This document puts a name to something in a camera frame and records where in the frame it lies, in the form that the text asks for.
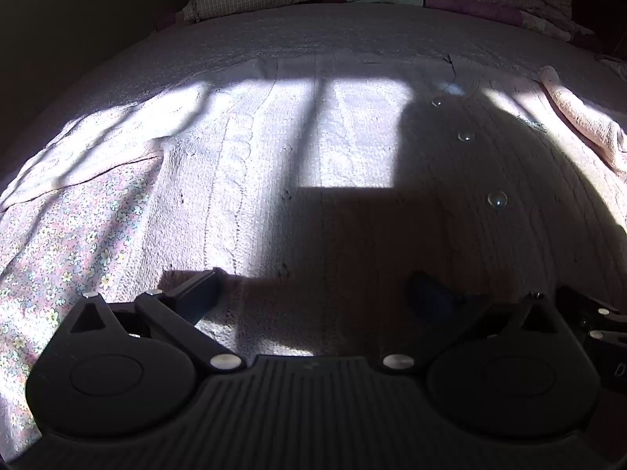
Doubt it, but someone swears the white textured towel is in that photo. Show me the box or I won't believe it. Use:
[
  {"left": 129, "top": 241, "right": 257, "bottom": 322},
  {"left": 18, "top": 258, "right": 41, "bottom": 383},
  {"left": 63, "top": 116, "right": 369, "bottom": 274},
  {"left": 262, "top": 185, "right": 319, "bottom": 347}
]
[{"left": 0, "top": 54, "right": 627, "bottom": 359}]

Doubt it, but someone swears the pink and white folded quilt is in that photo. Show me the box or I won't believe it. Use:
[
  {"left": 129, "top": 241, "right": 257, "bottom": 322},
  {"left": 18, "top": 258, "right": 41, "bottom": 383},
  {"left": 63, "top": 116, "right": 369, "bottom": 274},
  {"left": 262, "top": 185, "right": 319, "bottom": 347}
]
[{"left": 343, "top": 0, "right": 525, "bottom": 27}]

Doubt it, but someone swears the floral bedsheet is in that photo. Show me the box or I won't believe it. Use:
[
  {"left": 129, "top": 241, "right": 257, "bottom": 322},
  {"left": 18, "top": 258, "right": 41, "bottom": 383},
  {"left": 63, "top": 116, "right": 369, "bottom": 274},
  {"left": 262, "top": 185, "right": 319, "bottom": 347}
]
[{"left": 0, "top": 2, "right": 627, "bottom": 456}]

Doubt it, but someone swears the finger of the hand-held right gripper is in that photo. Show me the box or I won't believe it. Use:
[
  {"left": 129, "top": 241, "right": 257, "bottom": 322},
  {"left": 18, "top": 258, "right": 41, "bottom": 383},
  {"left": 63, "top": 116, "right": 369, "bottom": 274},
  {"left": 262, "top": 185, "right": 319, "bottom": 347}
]
[{"left": 558, "top": 285, "right": 627, "bottom": 326}]

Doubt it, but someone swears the white pillow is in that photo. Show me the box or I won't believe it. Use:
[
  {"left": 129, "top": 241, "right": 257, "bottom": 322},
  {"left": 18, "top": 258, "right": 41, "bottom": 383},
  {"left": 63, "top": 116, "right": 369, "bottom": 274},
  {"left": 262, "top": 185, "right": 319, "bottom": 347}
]
[{"left": 595, "top": 54, "right": 627, "bottom": 76}]

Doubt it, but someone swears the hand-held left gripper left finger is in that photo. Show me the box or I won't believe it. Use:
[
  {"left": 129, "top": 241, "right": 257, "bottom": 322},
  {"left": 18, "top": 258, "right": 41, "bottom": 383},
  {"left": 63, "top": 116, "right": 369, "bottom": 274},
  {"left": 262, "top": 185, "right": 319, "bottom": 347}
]
[{"left": 69, "top": 267, "right": 246, "bottom": 373}]

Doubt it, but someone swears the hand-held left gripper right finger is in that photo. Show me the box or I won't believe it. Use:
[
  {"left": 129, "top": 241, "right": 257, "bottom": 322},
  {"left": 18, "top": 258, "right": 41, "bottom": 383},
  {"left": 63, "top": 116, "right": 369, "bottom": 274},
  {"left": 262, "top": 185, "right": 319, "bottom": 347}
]
[{"left": 384, "top": 270, "right": 562, "bottom": 372}]

